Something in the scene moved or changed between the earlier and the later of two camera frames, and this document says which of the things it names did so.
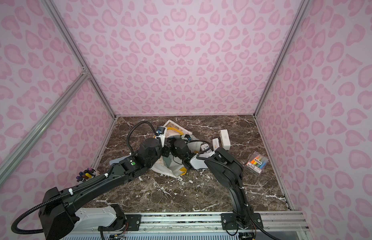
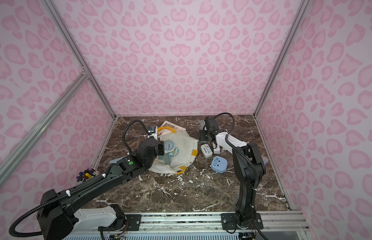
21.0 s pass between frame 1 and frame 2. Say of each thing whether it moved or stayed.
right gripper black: moved
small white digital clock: stayed
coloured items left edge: stayed
